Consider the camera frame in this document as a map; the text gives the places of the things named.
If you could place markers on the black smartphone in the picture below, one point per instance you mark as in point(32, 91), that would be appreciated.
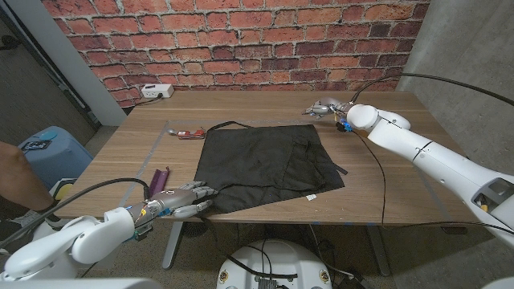
point(36, 145)

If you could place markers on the white power strip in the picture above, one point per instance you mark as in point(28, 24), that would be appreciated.
point(156, 90)

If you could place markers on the grey sneaker with black sock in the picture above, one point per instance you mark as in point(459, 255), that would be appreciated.
point(36, 218)

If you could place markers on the blue plastic bin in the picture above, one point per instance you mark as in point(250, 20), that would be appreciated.
point(56, 156)

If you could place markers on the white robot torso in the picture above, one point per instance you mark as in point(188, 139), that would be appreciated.
point(80, 284)

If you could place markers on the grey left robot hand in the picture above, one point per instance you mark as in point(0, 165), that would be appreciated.
point(176, 198)

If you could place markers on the purple plastic piece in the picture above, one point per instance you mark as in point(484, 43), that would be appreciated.
point(158, 180)

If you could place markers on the white and yellow floor object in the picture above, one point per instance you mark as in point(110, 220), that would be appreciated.
point(62, 190)

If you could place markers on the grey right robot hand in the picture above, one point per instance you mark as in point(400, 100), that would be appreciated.
point(327, 106)

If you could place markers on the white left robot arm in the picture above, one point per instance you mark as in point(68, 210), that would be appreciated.
point(80, 241)

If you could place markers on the grey metal table leg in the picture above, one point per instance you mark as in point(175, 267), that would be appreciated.
point(172, 245)
point(379, 251)

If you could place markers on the red brick printed backdrop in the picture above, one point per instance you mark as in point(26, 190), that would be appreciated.
point(241, 40)

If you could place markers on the red toy swiss knife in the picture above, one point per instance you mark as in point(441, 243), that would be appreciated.
point(192, 134)

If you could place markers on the black apron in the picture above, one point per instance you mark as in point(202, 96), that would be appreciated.
point(261, 164)

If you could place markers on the person's bare leg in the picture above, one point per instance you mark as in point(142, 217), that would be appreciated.
point(16, 176)

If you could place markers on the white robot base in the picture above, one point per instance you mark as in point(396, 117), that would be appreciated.
point(277, 261)

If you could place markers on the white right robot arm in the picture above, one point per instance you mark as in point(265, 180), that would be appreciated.
point(441, 160)

